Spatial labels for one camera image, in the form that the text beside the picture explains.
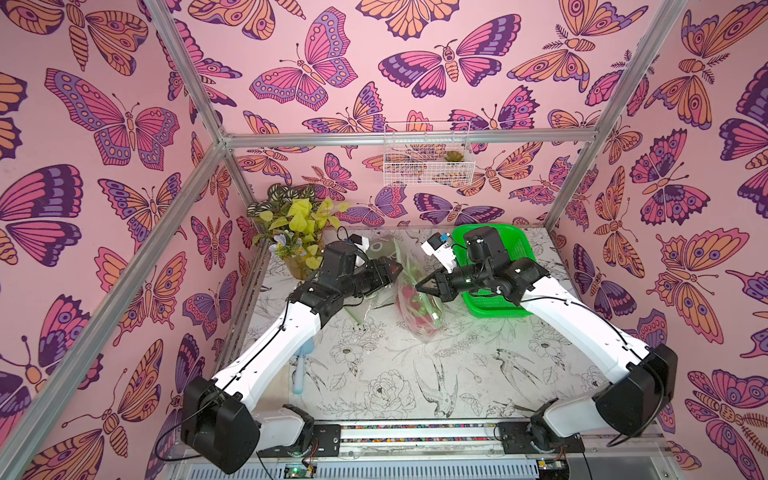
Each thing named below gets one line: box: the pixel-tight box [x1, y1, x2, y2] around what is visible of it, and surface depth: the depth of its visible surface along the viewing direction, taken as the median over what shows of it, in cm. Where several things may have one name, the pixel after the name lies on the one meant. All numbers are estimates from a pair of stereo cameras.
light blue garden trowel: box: [293, 337, 315, 394], surface depth 87 cm
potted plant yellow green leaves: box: [247, 184, 350, 280], surface depth 94 cm
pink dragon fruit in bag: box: [401, 285, 443, 335], surface depth 72 cm
